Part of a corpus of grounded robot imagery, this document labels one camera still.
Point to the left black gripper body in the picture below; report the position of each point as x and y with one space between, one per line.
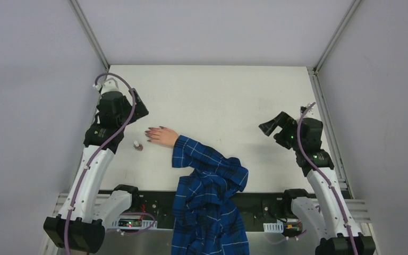
135 107

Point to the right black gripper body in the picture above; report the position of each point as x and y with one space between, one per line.
283 127

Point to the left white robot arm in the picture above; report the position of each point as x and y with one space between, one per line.
80 224

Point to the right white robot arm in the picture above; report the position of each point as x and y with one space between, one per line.
328 221

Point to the mannequin hand with painted nails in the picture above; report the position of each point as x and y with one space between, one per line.
162 136

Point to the blue plaid shirt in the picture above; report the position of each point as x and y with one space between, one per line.
214 179

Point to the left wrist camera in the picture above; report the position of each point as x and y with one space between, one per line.
108 85

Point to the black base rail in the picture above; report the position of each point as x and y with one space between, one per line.
255 208

